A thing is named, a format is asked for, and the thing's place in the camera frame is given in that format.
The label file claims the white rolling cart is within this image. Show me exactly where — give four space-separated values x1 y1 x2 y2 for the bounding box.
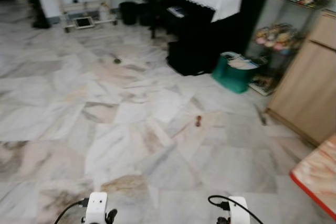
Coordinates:
52 0 119 33

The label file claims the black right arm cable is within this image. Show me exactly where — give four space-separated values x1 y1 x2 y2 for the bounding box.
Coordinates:
208 195 264 224

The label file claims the black piano stool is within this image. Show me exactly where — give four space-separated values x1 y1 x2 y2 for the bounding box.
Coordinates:
152 5 221 76

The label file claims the light wooden cabinet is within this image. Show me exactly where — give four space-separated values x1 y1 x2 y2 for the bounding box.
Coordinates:
265 9 336 147

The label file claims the metal wire shelf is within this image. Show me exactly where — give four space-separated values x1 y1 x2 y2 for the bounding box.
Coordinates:
247 0 336 97

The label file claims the black upright piano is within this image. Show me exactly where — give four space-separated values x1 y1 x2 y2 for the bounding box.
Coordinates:
143 0 278 75

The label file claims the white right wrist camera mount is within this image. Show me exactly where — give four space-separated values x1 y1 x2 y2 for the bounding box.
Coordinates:
228 196 250 224

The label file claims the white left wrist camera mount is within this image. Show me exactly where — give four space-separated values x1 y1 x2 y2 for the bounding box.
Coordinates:
84 192 109 224

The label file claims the green plastic bin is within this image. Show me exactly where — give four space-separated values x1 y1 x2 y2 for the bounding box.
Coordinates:
212 52 261 94

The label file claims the black waste bin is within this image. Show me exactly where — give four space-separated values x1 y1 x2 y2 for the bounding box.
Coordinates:
120 2 140 26

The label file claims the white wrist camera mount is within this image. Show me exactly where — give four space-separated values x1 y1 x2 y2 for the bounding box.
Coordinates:
228 196 250 224
84 192 109 224

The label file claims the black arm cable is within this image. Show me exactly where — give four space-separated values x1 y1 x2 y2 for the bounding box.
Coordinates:
54 198 88 224
208 195 264 224

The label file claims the black stand pole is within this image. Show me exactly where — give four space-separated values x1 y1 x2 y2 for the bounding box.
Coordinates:
21 0 51 29

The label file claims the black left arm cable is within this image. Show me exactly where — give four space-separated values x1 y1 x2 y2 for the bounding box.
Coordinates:
54 198 88 224

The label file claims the marble folding table red edge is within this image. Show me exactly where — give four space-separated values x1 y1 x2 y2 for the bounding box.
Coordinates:
290 135 336 220

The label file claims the small white tablet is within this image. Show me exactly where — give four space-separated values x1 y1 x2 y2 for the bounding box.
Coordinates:
75 17 95 29

